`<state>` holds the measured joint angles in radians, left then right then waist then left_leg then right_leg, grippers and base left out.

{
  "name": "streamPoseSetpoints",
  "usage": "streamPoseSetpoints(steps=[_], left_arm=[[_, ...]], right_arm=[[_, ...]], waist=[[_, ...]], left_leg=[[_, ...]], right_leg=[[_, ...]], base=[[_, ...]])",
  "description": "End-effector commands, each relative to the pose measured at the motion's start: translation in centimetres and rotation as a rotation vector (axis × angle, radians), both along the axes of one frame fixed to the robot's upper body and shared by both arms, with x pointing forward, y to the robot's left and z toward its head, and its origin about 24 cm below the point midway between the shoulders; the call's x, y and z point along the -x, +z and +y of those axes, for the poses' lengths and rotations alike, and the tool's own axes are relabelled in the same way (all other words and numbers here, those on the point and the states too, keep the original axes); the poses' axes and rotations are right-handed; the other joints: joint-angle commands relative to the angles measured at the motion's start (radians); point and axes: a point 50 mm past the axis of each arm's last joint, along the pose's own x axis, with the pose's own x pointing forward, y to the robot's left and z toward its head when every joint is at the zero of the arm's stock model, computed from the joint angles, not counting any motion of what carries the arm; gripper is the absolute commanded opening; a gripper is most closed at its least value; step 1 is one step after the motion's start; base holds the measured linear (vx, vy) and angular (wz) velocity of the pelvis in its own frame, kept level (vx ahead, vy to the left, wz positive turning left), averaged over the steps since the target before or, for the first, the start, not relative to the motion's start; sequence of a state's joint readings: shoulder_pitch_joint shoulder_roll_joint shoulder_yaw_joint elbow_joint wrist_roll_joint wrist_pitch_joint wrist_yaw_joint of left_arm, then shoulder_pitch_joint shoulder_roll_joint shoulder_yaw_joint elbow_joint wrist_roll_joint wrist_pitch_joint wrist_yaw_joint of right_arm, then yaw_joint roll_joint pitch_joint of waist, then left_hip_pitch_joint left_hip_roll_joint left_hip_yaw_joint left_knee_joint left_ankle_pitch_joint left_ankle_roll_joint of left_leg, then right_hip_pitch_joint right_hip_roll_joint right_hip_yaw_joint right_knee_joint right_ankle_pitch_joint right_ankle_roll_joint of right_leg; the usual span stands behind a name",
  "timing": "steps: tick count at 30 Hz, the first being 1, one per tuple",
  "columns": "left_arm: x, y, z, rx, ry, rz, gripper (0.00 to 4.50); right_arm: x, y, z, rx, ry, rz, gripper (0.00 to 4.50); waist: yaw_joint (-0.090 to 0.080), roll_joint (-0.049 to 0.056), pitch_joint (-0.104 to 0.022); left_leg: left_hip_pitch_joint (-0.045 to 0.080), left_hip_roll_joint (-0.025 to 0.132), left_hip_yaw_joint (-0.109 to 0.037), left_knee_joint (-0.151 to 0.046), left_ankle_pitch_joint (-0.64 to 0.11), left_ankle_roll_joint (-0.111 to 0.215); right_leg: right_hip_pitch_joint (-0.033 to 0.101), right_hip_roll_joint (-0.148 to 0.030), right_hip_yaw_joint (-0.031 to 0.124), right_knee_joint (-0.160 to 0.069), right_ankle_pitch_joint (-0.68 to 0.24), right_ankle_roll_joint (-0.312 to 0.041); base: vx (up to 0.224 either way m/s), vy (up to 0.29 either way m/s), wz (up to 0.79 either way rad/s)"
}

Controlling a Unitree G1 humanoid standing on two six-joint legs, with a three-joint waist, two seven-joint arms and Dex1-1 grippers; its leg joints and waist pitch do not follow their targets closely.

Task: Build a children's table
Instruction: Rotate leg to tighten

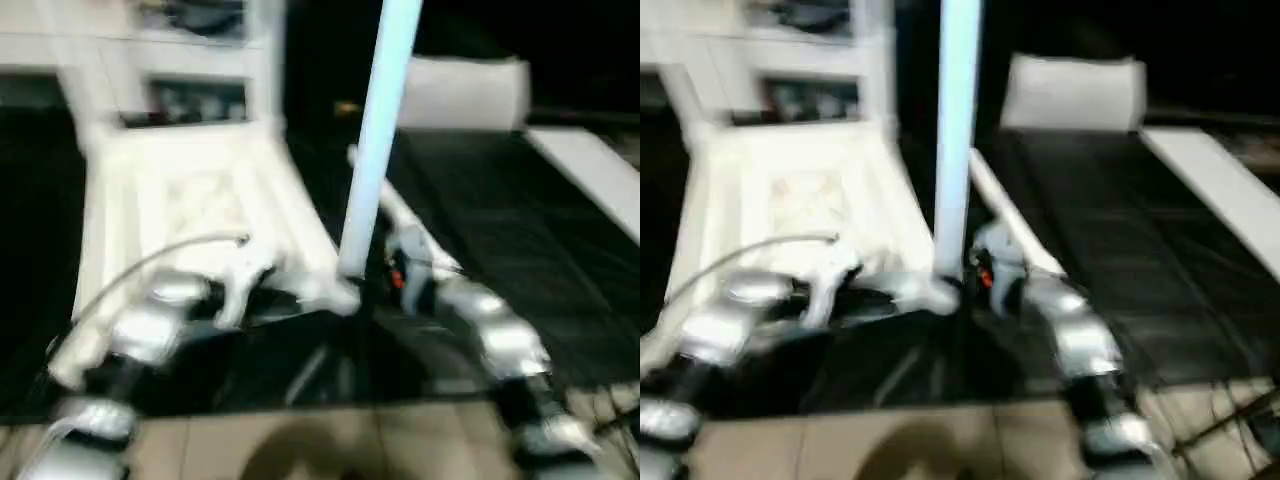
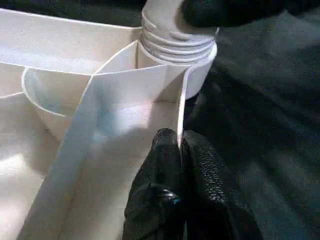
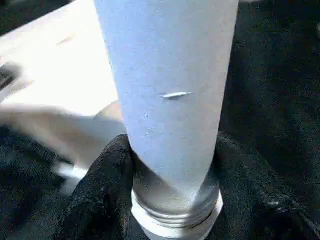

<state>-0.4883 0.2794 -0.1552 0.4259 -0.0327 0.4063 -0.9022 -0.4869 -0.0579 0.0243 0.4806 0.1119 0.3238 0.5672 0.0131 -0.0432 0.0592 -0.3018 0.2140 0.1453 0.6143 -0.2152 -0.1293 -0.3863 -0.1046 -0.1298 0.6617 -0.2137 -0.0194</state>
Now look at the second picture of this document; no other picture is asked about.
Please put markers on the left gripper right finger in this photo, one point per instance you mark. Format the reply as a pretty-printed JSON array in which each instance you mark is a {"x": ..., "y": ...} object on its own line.
[{"x": 215, "y": 200}]

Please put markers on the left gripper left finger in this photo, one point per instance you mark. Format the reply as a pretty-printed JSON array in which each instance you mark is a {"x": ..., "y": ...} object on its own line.
[{"x": 157, "y": 190}]

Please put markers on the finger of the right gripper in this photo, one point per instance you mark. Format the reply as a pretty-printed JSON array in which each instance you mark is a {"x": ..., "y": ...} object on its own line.
[{"x": 235, "y": 11}]

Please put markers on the white plastic table leg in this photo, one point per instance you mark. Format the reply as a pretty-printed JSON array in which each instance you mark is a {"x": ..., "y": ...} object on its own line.
[{"x": 162, "y": 25}]

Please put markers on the white plastic table top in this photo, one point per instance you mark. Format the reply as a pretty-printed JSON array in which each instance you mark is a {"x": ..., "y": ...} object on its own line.
[{"x": 50, "y": 50}]

